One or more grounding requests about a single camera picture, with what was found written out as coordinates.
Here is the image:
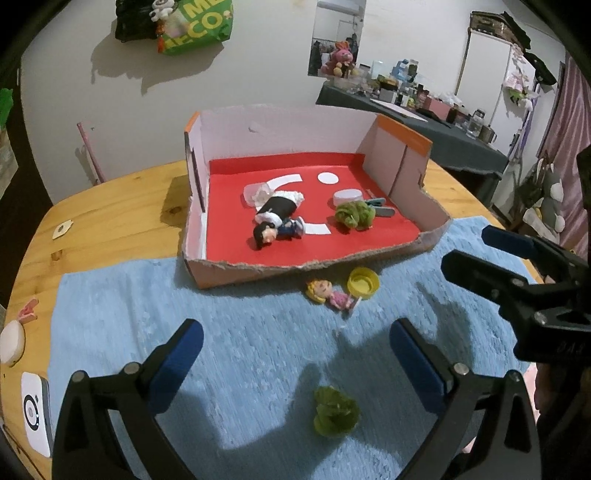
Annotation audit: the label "grey plush toy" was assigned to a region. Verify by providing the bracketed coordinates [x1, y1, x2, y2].
[531, 159, 566, 232]

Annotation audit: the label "teal clothespin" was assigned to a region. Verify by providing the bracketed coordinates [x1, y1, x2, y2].
[365, 196, 397, 217]

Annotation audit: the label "black-haired doll figure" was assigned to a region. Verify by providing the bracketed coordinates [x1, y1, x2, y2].
[252, 216, 308, 251]

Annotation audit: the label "wall mirror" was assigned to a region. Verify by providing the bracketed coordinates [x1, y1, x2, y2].
[308, 0, 368, 78]

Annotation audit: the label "blonde girl doll figure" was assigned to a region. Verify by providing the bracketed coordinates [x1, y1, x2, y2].
[305, 278, 363, 317]

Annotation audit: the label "white round lid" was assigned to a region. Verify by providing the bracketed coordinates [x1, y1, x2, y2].
[332, 188, 365, 206]

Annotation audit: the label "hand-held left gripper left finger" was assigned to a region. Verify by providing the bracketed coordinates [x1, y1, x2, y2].
[52, 318, 205, 480]

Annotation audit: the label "hanging black clothes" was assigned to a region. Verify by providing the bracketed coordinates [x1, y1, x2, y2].
[501, 11, 557, 86]

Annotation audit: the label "black bag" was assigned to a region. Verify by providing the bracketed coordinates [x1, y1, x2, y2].
[115, 0, 160, 44]

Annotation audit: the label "pink stick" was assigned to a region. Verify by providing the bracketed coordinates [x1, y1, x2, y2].
[76, 121, 103, 185]

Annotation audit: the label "white oval case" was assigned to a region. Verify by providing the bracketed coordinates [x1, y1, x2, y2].
[0, 319, 26, 367]

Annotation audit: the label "yellow bottle cap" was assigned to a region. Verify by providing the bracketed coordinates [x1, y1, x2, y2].
[346, 268, 382, 298]

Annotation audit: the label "white device with round button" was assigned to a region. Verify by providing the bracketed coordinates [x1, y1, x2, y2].
[21, 371, 52, 457]

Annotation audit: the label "white refrigerator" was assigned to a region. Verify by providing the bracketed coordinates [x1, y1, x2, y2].
[455, 28, 513, 139]

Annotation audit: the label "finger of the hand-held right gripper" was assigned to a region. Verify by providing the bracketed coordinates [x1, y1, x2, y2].
[481, 224, 583, 283]
[441, 249, 580, 324]

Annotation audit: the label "yellow-green leafy toy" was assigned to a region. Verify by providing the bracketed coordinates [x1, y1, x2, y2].
[312, 387, 361, 437]

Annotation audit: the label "blue towel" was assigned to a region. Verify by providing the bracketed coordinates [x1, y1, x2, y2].
[48, 215, 543, 480]

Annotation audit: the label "panda plush keychain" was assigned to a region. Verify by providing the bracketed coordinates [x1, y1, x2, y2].
[150, 0, 178, 21]

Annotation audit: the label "cardboard box with red lining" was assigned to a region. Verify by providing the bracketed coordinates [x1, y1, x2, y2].
[178, 105, 453, 291]

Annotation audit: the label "pink bunny plush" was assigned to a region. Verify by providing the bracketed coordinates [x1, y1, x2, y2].
[328, 41, 356, 77]

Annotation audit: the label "pink curtain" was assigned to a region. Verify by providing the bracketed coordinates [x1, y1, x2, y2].
[538, 55, 591, 162]

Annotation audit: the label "green shopping bag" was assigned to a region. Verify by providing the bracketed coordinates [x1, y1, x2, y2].
[159, 0, 236, 58]

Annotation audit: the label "dark brown door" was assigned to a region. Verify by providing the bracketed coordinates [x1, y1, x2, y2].
[0, 28, 54, 305]

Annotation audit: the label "table with dark cloth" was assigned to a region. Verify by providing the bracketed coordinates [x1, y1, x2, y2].
[316, 83, 509, 204]

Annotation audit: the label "white paper sheet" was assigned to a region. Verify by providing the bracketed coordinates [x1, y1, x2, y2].
[369, 97, 428, 123]

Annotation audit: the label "brown suitcase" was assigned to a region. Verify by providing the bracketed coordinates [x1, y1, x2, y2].
[470, 11, 513, 42]

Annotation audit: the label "group of bottles and jars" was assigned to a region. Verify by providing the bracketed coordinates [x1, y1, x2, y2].
[332, 58, 497, 144]

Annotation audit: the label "dark green toy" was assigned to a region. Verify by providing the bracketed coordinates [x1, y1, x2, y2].
[333, 199, 377, 230]

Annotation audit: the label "pink box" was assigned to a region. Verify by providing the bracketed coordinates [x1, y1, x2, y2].
[422, 97, 451, 121]

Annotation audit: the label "clear plastic case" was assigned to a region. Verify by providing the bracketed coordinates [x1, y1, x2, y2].
[242, 182, 273, 208]

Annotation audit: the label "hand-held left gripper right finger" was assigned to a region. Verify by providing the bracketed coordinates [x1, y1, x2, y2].
[389, 318, 542, 480]

